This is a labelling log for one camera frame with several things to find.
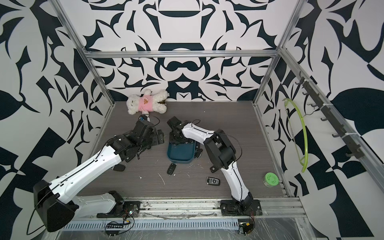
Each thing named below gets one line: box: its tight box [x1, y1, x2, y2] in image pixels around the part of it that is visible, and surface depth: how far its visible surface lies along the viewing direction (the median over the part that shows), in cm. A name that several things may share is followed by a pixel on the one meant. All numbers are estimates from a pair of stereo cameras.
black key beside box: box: [194, 141, 203, 160], surface depth 95 cm
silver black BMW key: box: [206, 176, 221, 186], surface depth 83 cm
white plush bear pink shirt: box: [126, 89, 169, 115], surface depth 111 cm
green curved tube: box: [282, 98, 309, 173], surface depth 70 cm
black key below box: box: [166, 163, 177, 176], surface depth 88 cm
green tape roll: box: [262, 172, 279, 188], surface depth 81 cm
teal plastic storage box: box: [167, 141, 196, 164], surface depth 93 cm
